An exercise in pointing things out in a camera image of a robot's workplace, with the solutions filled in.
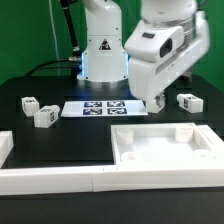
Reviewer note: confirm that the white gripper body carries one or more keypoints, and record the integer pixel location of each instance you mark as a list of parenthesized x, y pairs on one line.
[(159, 55)]

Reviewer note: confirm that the white square table top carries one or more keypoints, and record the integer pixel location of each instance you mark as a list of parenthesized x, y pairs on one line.
[(165, 143)]

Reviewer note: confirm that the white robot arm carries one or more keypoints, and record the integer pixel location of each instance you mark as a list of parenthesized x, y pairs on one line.
[(105, 60)]

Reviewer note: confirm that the white right fence piece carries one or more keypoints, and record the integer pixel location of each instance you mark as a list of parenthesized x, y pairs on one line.
[(216, 133)]

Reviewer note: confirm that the white fence piece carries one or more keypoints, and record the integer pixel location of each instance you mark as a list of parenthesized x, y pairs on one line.
[(6, 145), (216, 133)]

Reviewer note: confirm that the white sheet with markers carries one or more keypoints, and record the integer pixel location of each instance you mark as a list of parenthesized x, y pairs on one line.
[(103, 108)]

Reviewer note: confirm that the white left fence piece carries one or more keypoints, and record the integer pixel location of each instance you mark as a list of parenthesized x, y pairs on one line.
[(6, 145)]

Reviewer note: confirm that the white front fence bar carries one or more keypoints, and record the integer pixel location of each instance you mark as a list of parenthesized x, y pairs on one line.
[(30, 181)]

